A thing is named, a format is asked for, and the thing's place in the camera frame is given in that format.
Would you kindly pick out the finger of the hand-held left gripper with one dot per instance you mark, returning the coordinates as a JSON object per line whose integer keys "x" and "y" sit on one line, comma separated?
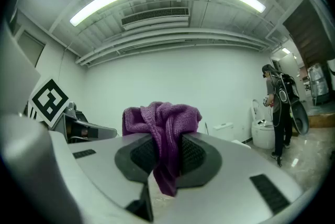
{"x": 107, "y": 132}

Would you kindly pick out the wall window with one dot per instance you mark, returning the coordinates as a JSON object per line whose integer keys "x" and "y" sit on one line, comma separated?
{"x": 30, "y": 47}

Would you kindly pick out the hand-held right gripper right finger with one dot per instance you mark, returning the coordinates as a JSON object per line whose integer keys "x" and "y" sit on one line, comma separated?
{"x": 230, "y": 178}

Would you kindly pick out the ceiling air conditioner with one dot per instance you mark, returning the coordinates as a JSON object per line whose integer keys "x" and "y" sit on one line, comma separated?
{"x": 155, "y": 17}

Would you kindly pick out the purple cloth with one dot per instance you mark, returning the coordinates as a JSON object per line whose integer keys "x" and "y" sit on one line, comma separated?
{"x": 167, "y": 123}

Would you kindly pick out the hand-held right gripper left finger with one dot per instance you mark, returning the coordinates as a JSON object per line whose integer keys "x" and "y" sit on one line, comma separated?
{"x": 99, "y": 165}

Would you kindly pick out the wooden platform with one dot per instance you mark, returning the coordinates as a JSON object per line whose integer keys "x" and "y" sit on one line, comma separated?
{"x": 322, "y": 121}

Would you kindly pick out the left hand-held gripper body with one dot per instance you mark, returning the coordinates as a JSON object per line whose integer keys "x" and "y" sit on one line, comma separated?
{"x": 49, "y": 100}

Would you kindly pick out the silver wrapped appliance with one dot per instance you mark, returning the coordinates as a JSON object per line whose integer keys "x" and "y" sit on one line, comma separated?
{"x": 318, "y": 84}

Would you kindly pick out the white round toilet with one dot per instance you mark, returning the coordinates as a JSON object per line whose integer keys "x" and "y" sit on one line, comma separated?
{"x": 261, "y": 136}

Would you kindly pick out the dark wooden staircase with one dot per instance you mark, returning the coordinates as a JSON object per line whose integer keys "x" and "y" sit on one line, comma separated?
{"x": 306, "y": 34}

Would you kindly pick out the white door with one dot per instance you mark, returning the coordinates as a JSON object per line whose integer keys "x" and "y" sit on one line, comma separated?
{"x": 290, "y": 68}

